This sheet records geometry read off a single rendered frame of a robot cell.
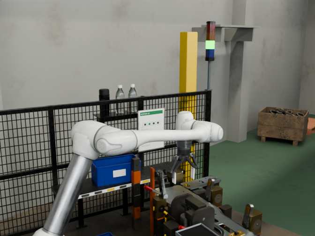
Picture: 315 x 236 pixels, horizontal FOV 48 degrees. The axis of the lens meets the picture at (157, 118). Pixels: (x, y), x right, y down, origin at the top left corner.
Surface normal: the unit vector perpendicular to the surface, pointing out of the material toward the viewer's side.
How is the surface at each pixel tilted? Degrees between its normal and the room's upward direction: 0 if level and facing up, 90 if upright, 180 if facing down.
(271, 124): 90
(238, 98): 90
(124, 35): 90
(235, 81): 90
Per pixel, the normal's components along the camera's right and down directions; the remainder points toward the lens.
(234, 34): -0.68, 0.16
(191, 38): 0.52, 0.19
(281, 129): -0.48, 0.20
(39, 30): 0.73, 0.15
